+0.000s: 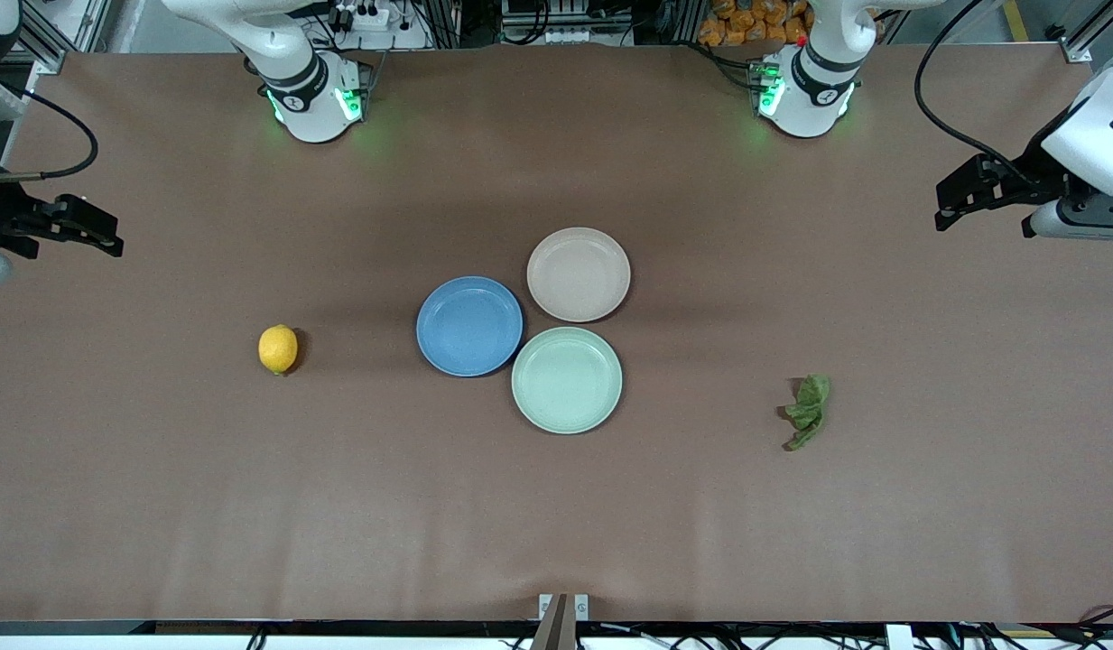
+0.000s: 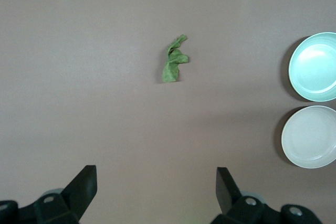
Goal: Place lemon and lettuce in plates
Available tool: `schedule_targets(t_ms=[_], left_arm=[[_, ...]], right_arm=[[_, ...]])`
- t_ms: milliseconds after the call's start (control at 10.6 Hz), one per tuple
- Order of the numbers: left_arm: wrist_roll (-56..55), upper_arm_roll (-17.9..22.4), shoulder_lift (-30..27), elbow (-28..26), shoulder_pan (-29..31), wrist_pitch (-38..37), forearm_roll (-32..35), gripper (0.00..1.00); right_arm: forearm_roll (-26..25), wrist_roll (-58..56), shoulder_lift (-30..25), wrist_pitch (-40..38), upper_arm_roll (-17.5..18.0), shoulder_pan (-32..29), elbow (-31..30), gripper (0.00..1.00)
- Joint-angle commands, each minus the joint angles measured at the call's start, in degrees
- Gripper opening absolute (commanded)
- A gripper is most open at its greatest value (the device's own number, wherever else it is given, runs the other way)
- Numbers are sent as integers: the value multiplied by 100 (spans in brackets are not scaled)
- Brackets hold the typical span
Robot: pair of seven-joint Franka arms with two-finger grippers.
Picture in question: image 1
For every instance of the white power strip with plugs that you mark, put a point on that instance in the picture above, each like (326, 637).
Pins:
(371, 23)

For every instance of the aluminium frame profile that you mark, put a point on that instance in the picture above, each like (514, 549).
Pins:
(41, 41)
(1093, 36)

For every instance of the bag of orange items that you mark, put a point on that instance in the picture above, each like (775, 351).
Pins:
(750, 23)

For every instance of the blue plate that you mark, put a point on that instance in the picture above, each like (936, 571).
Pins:
(469, 326)

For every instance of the green lettuce leaf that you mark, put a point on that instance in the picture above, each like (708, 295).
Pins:
(811, 406)

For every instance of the table cover sheet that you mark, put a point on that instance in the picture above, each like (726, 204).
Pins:
(791, 542)

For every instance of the yellow lemon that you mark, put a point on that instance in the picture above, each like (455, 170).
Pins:
(278, 348)

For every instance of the beige plate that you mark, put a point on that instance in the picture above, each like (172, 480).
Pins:
(579, 274)

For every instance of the pale green plate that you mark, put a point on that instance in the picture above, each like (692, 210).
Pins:
(567, 380)

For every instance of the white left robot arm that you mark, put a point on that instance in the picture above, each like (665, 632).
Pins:
(813, 99)

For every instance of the small metal bracket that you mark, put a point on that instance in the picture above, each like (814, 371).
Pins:
(563, 605)

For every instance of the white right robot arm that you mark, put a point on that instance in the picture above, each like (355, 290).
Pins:
(312, 108)

